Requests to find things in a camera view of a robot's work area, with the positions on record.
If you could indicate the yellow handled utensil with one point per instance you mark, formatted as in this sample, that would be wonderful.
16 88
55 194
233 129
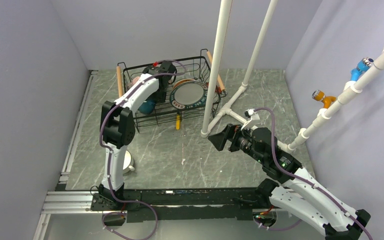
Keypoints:
178 122

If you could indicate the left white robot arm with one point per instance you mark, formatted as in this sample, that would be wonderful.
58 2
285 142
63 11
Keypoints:
117 126

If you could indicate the orange tap on pipe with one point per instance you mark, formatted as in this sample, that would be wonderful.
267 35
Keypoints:
320 96

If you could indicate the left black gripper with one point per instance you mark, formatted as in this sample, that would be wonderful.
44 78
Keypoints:
160 98

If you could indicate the green rimmed white plate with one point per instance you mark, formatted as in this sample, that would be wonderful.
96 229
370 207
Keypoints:
189 95

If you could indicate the white pvc pipe frame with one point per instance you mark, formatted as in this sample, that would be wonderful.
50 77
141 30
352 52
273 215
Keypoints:
350 91

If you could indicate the red handled scissors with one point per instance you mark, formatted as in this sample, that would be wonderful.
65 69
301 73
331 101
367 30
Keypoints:
217 89

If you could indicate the pink mug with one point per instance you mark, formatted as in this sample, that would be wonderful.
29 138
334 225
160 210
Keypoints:
134 82
171 79

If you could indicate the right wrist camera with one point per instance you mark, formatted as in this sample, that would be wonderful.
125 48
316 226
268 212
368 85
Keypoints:
252 118

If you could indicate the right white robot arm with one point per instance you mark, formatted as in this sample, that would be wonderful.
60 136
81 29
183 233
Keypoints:
291 187

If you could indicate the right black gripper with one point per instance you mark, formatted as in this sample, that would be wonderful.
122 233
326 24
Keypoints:
231 132

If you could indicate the orange plate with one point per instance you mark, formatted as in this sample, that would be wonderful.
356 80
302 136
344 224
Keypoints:
183 81

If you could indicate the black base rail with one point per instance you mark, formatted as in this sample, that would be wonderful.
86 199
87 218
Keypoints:
139 205

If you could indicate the blue tap on pipe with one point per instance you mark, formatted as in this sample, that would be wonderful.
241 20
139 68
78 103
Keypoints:
362 66

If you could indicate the dark bowl cream inside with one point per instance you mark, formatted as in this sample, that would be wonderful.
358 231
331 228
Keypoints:
148 106

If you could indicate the black wire dish rack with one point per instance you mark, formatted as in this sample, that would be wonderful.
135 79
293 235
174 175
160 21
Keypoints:
197 67

